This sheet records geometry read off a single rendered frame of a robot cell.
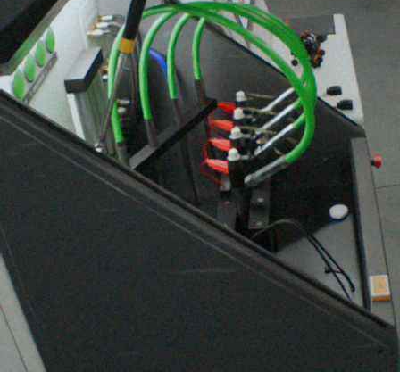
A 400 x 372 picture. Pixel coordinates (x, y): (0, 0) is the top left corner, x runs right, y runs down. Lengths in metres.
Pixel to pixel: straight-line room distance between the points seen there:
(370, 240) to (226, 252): 0.40
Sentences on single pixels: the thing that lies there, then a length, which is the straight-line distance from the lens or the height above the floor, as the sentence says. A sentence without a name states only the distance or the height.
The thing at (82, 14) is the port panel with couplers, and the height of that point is 1.35.
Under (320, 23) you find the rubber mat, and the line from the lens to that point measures 2.32.
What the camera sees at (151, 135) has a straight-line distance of 1.48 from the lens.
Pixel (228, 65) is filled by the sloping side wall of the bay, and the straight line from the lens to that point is 1.66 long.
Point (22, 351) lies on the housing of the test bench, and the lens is 1.30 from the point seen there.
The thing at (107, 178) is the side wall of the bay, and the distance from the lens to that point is 1.04.
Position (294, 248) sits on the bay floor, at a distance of 1.61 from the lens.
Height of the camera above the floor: 1.79
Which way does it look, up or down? 30 degrees down
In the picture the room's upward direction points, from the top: 11 degrees counter-clockwise
